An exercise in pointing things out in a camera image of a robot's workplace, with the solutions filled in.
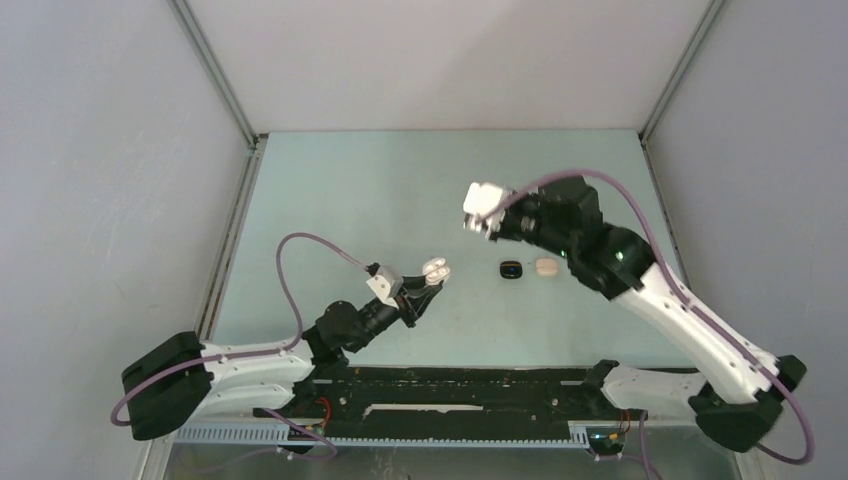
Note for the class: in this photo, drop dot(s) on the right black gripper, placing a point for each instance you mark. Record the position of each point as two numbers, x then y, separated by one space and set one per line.
502 232

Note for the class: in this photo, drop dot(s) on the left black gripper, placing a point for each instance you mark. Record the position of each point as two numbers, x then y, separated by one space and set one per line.
406 307

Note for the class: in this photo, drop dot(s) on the white earbud charging case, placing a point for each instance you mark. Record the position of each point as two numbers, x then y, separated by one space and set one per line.
436 271

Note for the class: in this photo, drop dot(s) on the pink earbud charging case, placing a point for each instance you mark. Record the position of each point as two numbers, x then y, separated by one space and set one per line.
546 267

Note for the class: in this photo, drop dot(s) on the black earbud charging case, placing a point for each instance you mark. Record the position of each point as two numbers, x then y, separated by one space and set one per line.
511 270

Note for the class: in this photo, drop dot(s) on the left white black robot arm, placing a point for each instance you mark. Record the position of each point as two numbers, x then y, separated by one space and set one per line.
185 378

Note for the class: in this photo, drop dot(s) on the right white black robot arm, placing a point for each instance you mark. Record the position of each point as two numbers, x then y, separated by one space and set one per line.
737 391

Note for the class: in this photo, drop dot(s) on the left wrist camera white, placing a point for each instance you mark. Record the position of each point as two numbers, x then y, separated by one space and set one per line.
385 283

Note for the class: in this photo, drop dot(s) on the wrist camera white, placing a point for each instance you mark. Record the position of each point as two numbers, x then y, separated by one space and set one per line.
385 283
478 207

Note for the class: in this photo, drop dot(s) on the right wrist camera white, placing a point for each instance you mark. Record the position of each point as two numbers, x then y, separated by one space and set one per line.
478 207

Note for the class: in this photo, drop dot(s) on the aluminium rail frame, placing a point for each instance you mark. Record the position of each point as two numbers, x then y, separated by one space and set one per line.
255 446

